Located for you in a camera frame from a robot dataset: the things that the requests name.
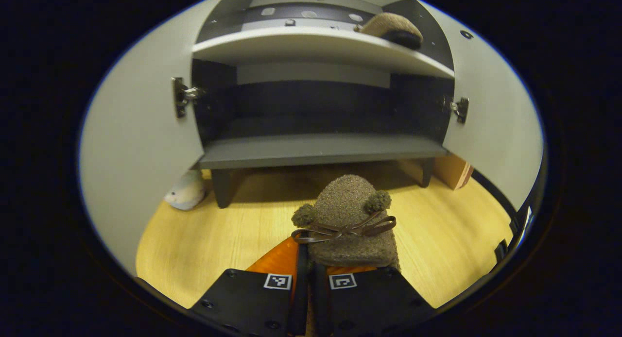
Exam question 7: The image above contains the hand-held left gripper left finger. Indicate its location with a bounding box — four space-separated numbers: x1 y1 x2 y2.
189 236 310 337

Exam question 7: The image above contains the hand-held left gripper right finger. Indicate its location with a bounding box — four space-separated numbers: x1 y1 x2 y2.
311 263 436 337

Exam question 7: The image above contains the brown fuzzy shoe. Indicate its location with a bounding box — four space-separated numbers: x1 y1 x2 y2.
354 12 424 50
291 174 401 272

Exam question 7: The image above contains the white shoe cabinet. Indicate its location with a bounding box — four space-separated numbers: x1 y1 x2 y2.
79 0 545 275

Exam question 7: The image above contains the white cabinet door phone sticker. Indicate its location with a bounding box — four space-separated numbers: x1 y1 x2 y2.
79 0 234 275

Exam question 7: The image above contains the white cabinet door black handle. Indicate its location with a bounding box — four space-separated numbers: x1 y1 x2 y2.
413 0 545 212

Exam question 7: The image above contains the grey cabinet leg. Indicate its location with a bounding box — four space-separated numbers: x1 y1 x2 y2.
420 157 436 188
211 168 237 209

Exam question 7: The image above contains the grey cabinet bottom board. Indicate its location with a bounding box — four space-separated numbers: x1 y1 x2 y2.
198 133 449 170

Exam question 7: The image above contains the metal door hinge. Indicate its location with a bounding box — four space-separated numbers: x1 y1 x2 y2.
171 77 205 119
449 97 470 124

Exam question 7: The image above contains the white cabinet shelf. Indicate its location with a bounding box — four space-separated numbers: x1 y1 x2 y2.
192 26 455 79

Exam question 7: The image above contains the pale rounded object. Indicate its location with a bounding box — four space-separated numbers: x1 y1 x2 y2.
164 169 207 211

